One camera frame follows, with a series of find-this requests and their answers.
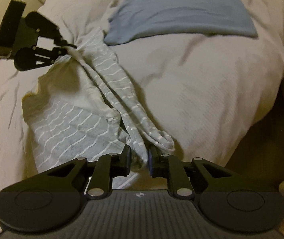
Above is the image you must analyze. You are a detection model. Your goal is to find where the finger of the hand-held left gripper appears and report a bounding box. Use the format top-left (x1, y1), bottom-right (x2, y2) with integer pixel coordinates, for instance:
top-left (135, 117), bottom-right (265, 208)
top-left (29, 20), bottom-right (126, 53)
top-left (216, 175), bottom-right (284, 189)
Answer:
top-left (32, 45), bottom-right (70, 66)
top-left (36, 17), bottom-right (69, 48)

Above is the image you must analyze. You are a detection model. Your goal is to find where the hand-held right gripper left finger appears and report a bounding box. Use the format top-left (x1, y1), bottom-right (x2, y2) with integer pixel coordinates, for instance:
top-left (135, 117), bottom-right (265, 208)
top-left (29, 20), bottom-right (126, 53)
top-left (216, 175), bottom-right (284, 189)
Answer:
top-left (47, 145), bottom-right (134, 200)

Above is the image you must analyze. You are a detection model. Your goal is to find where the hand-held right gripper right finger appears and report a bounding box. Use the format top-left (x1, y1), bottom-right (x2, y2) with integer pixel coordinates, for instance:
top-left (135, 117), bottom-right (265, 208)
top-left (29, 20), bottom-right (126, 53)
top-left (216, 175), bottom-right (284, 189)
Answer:
top-left (147, 146), bottom-right (233, 200)

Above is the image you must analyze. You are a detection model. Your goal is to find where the grey striped garment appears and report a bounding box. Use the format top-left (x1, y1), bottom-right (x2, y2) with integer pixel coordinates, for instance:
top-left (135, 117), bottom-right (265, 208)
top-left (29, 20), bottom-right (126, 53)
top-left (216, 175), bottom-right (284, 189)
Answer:
top-left (22, 27), bottom-right (175, 189)

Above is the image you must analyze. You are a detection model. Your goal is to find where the blue garment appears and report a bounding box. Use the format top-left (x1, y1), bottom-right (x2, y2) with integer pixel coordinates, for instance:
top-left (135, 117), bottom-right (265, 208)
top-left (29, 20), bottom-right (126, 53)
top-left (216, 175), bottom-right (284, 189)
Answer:
top-left (104, 0), bottom-right (258, 46)

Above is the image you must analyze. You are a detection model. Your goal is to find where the bed with white sheet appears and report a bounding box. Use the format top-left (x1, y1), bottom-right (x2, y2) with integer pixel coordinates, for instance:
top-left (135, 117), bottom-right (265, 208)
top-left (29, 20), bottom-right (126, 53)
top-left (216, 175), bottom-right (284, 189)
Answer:
top-left (0, 0), bottom-right (284, 197)

